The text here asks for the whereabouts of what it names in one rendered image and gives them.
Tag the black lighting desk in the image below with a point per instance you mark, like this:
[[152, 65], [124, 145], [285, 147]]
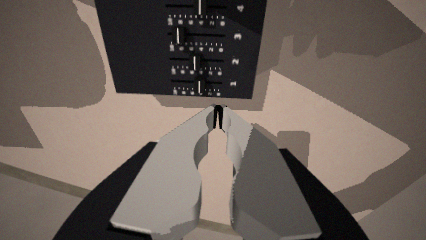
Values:
[[221, 37]]

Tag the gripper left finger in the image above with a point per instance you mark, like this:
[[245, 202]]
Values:
[[155, 195]]

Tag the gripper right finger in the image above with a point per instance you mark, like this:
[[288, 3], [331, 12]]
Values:
[[274, 196]]

